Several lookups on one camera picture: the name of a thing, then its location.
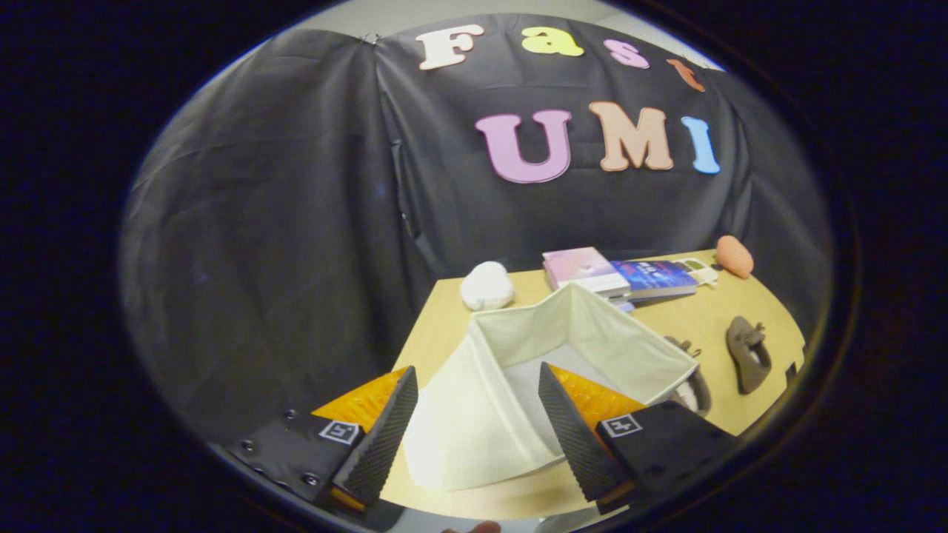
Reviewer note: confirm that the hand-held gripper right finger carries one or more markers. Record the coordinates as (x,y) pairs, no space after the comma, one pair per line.
(570,429)

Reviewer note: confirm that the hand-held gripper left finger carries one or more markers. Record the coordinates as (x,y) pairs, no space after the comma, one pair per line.
(385,437)

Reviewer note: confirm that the cream fabric storage box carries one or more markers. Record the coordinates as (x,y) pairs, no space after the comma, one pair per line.
(459,414)

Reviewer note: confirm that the brown fuzzy shoe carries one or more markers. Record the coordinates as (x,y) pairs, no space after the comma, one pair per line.
(744,348)
(700,392)

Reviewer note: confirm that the pale blue book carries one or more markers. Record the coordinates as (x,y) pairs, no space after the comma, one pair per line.
(623,303)

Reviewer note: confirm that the pink book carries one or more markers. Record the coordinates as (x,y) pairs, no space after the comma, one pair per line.
(581,268)

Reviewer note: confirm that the white fluffy ball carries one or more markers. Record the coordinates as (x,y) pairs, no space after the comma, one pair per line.
(486,285)

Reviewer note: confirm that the white divided grain tray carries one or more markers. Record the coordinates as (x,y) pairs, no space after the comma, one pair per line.
(700,274)

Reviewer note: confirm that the black table clamp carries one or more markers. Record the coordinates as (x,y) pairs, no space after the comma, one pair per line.
(790,372)

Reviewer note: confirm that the black backdrop cloth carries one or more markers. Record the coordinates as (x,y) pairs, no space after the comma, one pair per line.
(296,222)

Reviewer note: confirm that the orange fluffy ball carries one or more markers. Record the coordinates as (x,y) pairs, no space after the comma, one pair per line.
(735,257)

